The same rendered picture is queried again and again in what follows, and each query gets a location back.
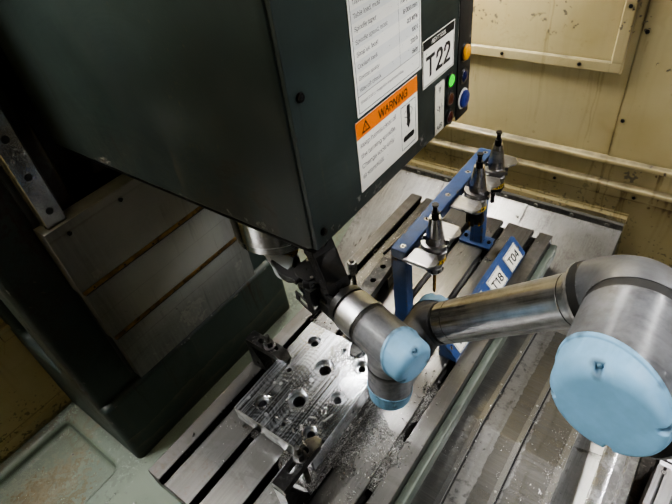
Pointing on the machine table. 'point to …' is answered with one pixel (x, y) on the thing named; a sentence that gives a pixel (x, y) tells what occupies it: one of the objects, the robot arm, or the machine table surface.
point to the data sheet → (382, 47)
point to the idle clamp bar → (379, 277)
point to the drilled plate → (304, 364)
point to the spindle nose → (262, 243)
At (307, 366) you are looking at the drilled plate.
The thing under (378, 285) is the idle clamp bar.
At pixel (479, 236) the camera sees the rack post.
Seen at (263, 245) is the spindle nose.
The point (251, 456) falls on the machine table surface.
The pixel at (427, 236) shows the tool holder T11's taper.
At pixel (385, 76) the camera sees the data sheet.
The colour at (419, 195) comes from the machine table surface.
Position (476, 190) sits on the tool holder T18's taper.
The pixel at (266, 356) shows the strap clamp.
